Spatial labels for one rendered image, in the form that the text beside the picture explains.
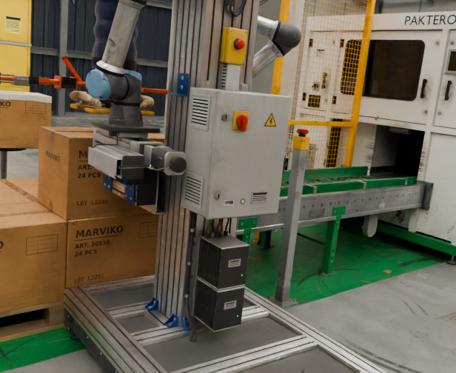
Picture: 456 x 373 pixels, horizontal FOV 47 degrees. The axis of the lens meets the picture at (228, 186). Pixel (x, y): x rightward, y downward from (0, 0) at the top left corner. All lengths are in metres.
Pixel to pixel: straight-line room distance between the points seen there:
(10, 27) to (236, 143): 8.47
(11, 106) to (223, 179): 2.55
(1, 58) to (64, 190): 7.62
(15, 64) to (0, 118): 6.01
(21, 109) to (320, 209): 2.31
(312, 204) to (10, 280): 1.87
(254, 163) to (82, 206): 0.98
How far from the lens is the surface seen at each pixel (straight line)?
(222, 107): 1.85
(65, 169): 2.56
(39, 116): 4.24
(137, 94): 2.27
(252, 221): 3.07
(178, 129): 2.17
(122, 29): 2.12
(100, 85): 2.14
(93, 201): 2.62
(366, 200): 3.91
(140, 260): 2.85
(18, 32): 10.17
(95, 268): 2.74
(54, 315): 2.74
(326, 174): 4.39
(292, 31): 2.57
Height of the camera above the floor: 1.27
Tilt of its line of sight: 11 degrees down
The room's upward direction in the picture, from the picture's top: 6 degrees clockwise
